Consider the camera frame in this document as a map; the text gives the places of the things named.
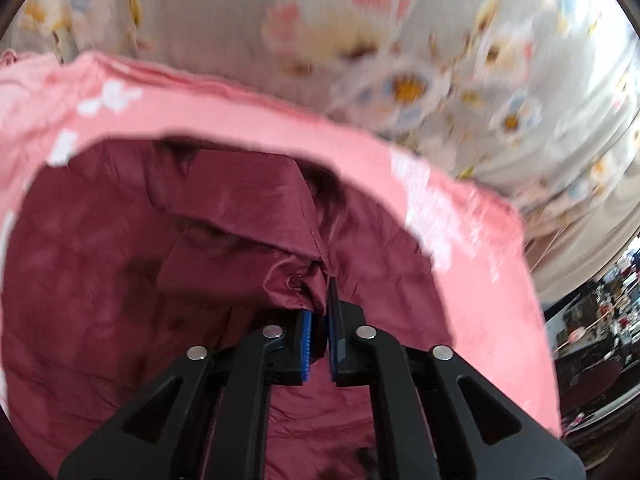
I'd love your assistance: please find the cluttered dark shelf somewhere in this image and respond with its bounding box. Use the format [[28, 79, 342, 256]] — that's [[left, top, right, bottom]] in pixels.
[[546, 237, 639, 471]]

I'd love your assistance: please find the pink bow-print blanket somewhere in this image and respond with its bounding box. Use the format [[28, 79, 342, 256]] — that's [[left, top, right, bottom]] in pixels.
[[1, 51, 561, 434]]

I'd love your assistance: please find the grey floral bed sheet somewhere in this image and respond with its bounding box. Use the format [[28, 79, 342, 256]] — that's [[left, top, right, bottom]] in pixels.
[[1, 0, 639, 302]]

